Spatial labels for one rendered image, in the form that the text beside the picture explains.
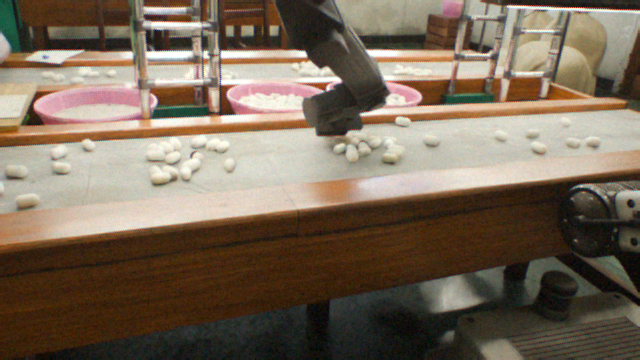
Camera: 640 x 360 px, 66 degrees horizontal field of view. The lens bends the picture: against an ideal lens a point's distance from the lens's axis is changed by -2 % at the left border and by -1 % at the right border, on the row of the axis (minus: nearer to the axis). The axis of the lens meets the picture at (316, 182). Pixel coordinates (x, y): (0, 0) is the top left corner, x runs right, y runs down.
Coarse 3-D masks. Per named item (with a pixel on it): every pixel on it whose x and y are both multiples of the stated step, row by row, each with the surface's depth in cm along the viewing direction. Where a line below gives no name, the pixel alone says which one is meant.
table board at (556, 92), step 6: (552, 84) 180; (552, 90) 180; (558, 90) 178; (564, 90) 175; (570, 90) 173; (552, 96) 180; (558, 96) 178; (564, 96) 175; (570, 96) 173; (576, 96) 171; (582, 96) 169; (588, 96) 167
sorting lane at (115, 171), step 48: (96, 144) 100; (144, 144) 102; (240, 144) 105; (288, 144) 107; (480, 144) 115; (528, 144) 118; (624, 144) 123; (48, 192) 80; (96, 192) 81; (144, 192) 83; (192, 192) 84
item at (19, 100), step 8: (0, 96) 112; (8, 96) 112; (16, 96) 112; (24, 96) 113; (0, 104) 107; (8, 104) 107; (16, 104) 107; (24, 104) 108; (0, 112) 102; (8, 112) 102; (16, 112) 103
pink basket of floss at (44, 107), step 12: (48, 96) 118; (60, 96) 121; (72, 96) 123; (84, 96) 125; (96, 96) 127; (108, 96) 128; (132, 96) 127; (36, 108) 109; (48, 108) 117; (60, 108) 121; (48, 120) 107; (60, 120) 104; (72, 120) 104; (84, 120) 104; (96, 120) 105; (108, 120) 106
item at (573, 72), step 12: (528, 48) 376; (540, 48) 372; (564, 48) 371; (516, 60) 380; (528, 60) 367; (540, 60) 362; (564, 60) 357; (576, 60) 357; (564, 72) 355; (576, 72) 358; (588, 72) 367; (564, 84) 359; (576, 84) 367; (588, 84) 371
